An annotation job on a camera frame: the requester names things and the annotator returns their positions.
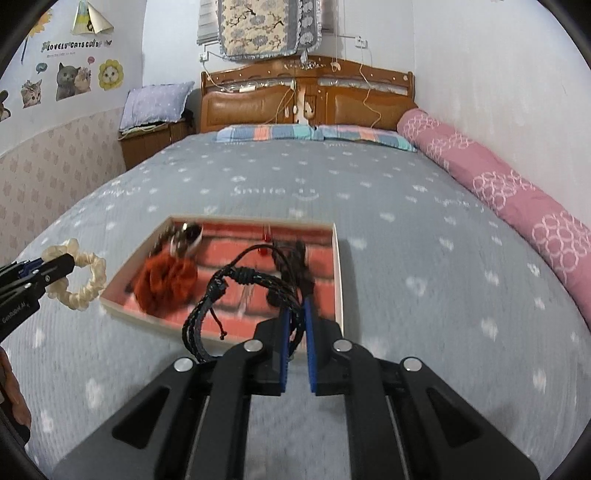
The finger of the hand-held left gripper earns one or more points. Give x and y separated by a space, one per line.
51 272
16 270

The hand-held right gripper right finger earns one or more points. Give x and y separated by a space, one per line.
313 350

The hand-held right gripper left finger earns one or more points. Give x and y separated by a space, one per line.
284 350

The cream scrunchie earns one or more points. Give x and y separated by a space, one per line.
94 272

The white box with brick lining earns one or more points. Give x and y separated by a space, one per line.
318 267

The red scrunchie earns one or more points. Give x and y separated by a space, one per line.
166 286

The person's left hand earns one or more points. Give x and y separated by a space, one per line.
14 392

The grey printed bedspread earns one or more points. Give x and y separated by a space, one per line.
415 277

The wooden nightstand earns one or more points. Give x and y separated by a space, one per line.
147 145

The lilac dotted pillow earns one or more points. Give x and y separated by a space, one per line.
157 104

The plaid pillow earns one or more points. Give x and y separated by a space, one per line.
369 137
263 133

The beige hanging ornament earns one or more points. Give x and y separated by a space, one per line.
304 108

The pink rolled quilt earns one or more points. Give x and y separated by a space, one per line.
498 189

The brown wooden headboard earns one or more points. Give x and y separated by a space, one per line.
240 106

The white window blind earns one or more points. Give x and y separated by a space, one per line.
207 23

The floral hanging quilt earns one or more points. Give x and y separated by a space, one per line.
268 27

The group of cat wall stickers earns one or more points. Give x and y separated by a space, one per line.
74 81

